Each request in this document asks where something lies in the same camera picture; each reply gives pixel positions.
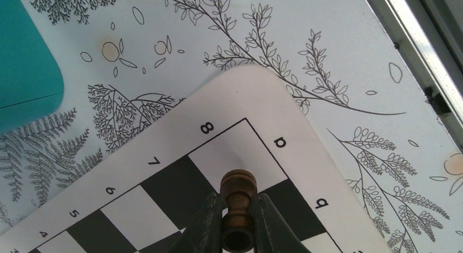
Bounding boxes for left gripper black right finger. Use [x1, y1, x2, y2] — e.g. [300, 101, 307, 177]
[252, 193, 309, 252]

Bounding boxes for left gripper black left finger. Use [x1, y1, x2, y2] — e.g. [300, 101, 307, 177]
[169, 193, 223, 253]

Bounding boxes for dark chess rook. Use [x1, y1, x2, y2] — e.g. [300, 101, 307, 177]
[220, 169, 257, 252]

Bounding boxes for black and white chessboard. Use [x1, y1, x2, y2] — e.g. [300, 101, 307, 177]
[1, 65, 389, 252]

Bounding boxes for floral patterned table mat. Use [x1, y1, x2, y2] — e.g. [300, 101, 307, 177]
[1, 0, 462, 252]

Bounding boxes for teal plastic tray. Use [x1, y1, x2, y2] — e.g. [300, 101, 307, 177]
[1, 0, 64, 135]

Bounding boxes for aluminium mounting rail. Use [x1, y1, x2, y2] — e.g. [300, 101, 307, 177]
[366, 0, 462, 151]

